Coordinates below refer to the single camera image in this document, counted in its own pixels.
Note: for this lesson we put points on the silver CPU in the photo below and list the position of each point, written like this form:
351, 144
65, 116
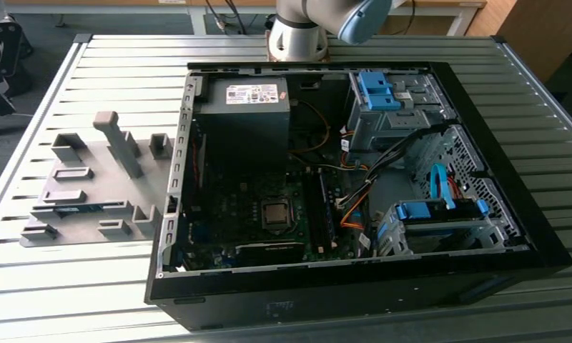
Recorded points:
275, 213

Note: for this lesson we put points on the wooden cabinet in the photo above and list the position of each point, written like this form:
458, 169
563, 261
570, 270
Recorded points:
543, 35

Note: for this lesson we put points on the CPU socket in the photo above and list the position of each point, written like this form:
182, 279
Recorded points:
276, 227

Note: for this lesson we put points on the green motherboard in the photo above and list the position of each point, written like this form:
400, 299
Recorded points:
228, 211

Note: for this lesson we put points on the black graphics card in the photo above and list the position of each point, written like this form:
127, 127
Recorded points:
267, 253

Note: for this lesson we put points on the grey power supply unit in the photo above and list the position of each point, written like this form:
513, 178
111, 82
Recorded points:
243, 135

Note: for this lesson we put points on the dark RAM stick with label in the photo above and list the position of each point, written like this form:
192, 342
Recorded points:
71, 209

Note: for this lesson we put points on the grey metal drive cage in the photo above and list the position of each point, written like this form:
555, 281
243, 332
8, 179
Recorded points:
400, 121

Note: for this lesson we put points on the hard disk in blue carrier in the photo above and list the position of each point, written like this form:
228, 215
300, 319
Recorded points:
412, 211

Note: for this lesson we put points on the grey parts rack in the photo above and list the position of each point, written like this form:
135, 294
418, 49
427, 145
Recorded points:
95, 178

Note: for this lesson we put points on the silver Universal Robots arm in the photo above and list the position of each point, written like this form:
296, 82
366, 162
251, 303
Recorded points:
298, 39

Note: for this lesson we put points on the black open PC case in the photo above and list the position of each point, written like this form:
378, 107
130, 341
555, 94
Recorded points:
315, 296

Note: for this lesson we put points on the black RAM slot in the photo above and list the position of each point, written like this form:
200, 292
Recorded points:
312, 214

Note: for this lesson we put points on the blue plastic drive carrier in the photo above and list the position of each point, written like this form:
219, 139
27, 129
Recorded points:
374, 96

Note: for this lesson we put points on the grey metal disk bay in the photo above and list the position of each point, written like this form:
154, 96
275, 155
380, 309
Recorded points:
458, 228

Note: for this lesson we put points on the white frame desk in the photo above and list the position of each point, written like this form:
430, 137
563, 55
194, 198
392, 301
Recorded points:
462, 21

